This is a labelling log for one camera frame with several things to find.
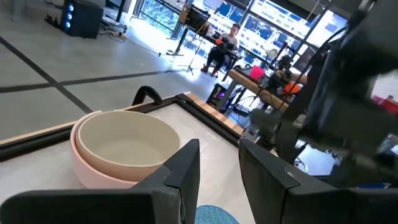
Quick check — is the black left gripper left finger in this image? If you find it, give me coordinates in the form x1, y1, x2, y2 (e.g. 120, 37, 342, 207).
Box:
0, 138, 201, 224

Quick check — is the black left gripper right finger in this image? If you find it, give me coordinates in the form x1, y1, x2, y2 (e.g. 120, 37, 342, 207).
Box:
238, 138, 398, 224

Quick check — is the beige bowl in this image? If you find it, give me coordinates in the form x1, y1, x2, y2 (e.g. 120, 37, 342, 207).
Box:
75, 110, 181, 182

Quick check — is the pink bowl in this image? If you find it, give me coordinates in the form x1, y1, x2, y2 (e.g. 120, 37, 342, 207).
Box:
70, 110, 139, 190

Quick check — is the blue woven bowl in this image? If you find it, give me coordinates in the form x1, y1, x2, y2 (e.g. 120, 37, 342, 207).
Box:
195, 204, 241, 224

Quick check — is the orange object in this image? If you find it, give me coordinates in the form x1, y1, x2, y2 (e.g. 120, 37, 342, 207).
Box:
284, 81, 303, 96

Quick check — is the wooden workbench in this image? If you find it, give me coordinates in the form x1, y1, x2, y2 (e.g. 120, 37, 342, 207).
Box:
214, 68, 292, 113

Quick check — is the person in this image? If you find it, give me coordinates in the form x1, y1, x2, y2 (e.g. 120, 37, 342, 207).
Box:
200, 23, 241, 78

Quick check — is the black tripod stand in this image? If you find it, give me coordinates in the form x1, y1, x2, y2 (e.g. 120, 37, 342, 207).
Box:
178, 21, 210, 76

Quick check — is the black desk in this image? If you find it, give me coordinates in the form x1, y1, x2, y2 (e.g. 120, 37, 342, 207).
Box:
165, 24, 242, 82

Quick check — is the black speaker box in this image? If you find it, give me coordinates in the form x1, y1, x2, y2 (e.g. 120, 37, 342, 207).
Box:
185, 5, 211, 31

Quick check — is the black computer tower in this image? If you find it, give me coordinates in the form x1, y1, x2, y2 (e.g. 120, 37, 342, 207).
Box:
59, 0, 104, 39

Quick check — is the black clamp handle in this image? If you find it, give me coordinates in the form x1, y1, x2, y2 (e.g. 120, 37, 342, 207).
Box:
131, 85, 164, 106

